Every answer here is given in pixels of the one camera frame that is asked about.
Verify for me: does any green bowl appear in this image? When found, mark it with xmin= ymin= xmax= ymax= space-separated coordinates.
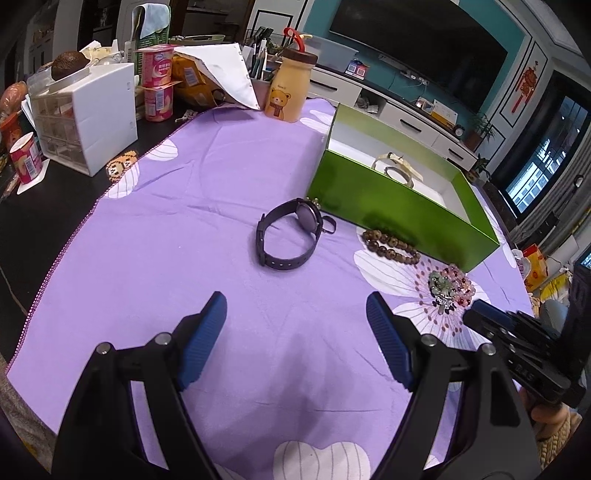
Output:
xmin=168 ymin=34 xmax=227 ymax=47

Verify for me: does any packaged bread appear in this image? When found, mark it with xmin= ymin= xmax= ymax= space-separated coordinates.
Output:
xmin=0 ymin=80 xmax=28 ymax=125

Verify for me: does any purple floral tablecloth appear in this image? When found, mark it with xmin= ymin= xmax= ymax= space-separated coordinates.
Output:
xmin=7 ymin=99 xmax=536 ymax=480

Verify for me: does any person's right forearm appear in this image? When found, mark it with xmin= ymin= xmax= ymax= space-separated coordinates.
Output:
xmin=533 ymin=411 xmax=585 ymax=467

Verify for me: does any red knot wall decoration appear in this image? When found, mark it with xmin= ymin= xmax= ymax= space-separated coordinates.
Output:
xmin=510 ymin=58 xmax=546 ymax=114

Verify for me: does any red yellow snack bag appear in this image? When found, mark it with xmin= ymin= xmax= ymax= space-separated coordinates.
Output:
xmin=522 ymin=244 xmax=550 ymax=291

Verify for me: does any pen holder with pens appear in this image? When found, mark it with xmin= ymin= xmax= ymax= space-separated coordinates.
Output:
xmin=245 ymin=28 xmax=282 ymax=81

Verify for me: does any yellow bear bottle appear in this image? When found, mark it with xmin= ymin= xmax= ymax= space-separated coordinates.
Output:
xmin=264 ymin=27 xmax=319 ymax=123

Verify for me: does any beige wristwatch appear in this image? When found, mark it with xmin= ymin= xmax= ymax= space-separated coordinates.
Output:
xmin=372 ymin=151 xmax=423 ymax=185

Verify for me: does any window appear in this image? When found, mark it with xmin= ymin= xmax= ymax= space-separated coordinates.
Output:
xmin=505 ymin=85 xmax=589 ymax=213

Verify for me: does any white paper sheet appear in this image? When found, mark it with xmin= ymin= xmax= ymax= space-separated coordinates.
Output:
xmin=174 ymin=43 xmax=260 ymax=110

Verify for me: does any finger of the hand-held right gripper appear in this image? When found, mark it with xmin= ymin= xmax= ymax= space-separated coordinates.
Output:
xmin=463 ymin=308 xmax=513 ymax=346
xmin=472 ymin=299 xmax=520 ymax=325

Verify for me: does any red snack cup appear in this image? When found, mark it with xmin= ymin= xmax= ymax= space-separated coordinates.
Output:
xmin=9 ymin=132 xmax=43 ymax=184

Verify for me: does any green cardboard box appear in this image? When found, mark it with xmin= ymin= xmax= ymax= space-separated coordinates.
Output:
xmin=306 ymin=102 xmax=502 ymax=274

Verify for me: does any white drawer organizer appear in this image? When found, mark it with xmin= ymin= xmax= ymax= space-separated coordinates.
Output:
xmin=28 ymin=62 xmax=139 ymax=177

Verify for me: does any tall potted plant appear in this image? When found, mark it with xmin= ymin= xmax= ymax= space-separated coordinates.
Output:
xmin=463 ymin=113 xmax=497 ymax=151

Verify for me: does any dark brown round object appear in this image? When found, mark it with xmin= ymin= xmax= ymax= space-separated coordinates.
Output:
xmin=51 ymin=51 xmax=90 ymax=80

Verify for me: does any clear plastic storage bin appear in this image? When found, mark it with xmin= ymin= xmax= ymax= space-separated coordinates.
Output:
xmin=302 ymin=34 xmax=360 ymax=72

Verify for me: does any light blue towel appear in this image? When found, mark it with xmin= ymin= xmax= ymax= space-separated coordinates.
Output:
xmin=134 ymin=4 xmax=171 ymax=38

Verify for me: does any pink bead bracelet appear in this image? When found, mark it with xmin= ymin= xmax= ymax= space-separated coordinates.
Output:
xmin=427 ymin=263 xmax=476 ymax=308

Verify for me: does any pixel bead bear coaster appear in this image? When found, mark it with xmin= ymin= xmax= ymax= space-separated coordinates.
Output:
xmin=106 ymin=154 xmax=139 ymax=183

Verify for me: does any person's right hand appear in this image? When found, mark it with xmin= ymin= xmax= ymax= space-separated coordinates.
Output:
xmin=518 ymin=387 xmax=572 ymax=428

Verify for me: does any pink yogurt cup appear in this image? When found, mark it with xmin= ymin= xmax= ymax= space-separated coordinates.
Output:
xmin=139 ymin=45 xmax=176 ymax=88
xmin=144 ymin=80 xmax=182 ymax=122

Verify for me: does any brown wooden bead bracelet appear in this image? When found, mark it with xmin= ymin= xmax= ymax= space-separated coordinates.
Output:
xmin=361 ymin=228 xmax=422 ymax=266

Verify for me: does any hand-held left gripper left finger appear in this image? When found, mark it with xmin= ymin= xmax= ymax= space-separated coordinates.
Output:
xmin=51 ymin=291 xmax=228 ymax=480

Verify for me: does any green basket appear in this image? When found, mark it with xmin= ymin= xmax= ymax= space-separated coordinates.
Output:
xmin=131 ymin=6 xmax=172 ymax=84

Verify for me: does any orange snack bag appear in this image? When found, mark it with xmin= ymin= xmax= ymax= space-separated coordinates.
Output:
xmin=173 ymin=53 xmax=227 ymax=109

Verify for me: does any black television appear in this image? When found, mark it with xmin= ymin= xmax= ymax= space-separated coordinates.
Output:
xmin=328 ymin=0 xmax=509 ymax=114

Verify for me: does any dark strap wristwatch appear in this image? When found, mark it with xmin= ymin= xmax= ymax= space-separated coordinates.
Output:
xmin=256 ymin=198 xmax=338 ymax=268

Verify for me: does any white television cabinet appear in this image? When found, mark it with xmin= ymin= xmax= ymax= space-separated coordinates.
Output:
xmin=302 ymin=65 xmax=478 ymax=171

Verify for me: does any desk calendar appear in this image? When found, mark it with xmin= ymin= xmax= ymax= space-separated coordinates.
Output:
xmin=431 ymin=100 xmax=458 ymax=130

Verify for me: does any small potted plant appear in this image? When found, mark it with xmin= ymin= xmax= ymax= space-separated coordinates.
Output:
xmin=468 ymin=157 xmax=492 ymax=183

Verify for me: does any grey metal bangle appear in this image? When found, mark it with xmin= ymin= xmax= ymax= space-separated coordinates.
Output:
xmin=383 ymin=165 xmax=416 ymax=188

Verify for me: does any black white bead bracelet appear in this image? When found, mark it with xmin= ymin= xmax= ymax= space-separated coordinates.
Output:
xmin=429 ymin=288 xmax=455 ymax=315

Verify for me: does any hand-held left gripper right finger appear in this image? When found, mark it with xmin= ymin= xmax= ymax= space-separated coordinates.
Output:
xmin=366 ymin=292 xmax=543 ymax=480

